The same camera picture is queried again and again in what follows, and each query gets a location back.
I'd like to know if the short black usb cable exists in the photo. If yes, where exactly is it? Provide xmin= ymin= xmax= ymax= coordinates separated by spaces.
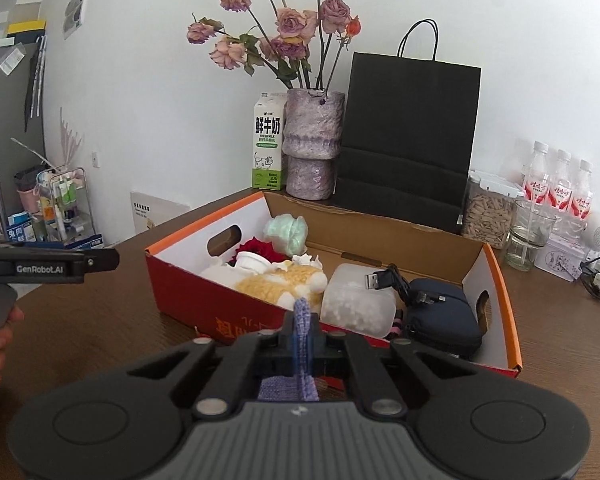
xmin=363 ymin=263 xmax=448 ymax=308

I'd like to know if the red cardboard box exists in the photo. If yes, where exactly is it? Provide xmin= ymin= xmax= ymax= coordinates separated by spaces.
xmin=146 ymin=193 xmax=522 ymax=377

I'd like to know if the purple ceramic vase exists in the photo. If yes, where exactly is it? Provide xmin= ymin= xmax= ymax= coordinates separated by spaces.
xmin=283 ymin=89 xmax=346 ymax=200

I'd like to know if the clear green pack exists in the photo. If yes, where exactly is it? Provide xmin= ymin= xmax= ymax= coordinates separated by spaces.
xmin=263 ymin=214 xmax=309 ymax=257

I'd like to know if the navy zip case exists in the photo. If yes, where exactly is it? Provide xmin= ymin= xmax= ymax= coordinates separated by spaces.
xmin=405 ymin=278 xmax=482 ymax=359

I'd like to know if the red fabric rose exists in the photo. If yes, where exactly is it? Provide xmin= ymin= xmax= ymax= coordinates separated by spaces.
xmin=230 ymin=237 xmax=288 ymax=264

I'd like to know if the grey cabinet by wall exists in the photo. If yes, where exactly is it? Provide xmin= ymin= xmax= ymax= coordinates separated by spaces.
xmin=0 ymin=42 xmax=45 ymax=229

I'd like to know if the white round speaker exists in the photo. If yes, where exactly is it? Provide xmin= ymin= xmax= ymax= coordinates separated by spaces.
xmin=582 ymin=211 xmax=600 ymax=252

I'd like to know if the dried rose bouquet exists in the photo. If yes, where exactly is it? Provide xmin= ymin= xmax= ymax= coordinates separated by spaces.
xmin=186 ymin=0 xmax=362 ymax=92

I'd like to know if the yellow plush toy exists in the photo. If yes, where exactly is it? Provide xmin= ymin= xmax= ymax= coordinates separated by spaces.
xmin=235 ymin=261 xmax=328 ymax=313

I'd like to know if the empty glass cup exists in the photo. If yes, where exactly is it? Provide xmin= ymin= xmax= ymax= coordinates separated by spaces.
xmin=504 ymin=200 xmax=557 ymax=272

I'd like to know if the purple cloth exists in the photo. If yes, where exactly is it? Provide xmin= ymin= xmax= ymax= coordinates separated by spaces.
xmin=258 ymin=297 xmax=320 ymax=402

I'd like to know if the right water bottle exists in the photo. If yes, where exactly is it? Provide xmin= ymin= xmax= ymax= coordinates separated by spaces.
xmin=569 ymin=159 xmax=593 ymax=230

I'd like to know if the wire storage rack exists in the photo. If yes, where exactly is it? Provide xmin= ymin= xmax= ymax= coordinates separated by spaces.
xmin=10 ymin=138 xmax=105 ymax=249

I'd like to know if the middle water bottle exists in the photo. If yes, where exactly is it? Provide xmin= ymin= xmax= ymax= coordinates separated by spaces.
xmin=548 ymin=150 xmax=572 ymax=221

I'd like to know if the water bottle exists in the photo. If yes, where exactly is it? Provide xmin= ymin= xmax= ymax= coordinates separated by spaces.
xmin=548 ymin=150 xmax=572 ymax=221
xmin=522 ymin=141 xmax=550 ymax=206
xmin=569 ymin=159 xmax=593 ymax=230

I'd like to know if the clear jar of seeds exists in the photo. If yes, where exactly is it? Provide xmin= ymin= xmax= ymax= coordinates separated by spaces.
xmin=462 ymin=170 xmax=522 ymax=249

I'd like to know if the left water bottle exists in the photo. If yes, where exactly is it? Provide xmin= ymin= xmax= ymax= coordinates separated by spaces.
xmin=522 ymin=141 xmax=550 ymax=206

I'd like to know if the white milk carton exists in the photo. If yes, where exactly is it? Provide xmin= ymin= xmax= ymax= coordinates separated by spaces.
xmin=252 ymin=92 xmax=287 ymax=191

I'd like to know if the translucent cotton swab box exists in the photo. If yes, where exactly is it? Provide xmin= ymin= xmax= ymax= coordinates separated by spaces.
xmin=321 ymin=263 xmax=396 ymax=338

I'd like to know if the black paper bag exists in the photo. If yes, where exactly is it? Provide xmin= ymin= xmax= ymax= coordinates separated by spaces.
xmin=332 ymin=42 xmax=481 ymax=233

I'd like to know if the white tin box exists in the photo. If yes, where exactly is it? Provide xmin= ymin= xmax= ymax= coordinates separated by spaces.
xmin=534 ymin=234 xmax=590 ymax=282

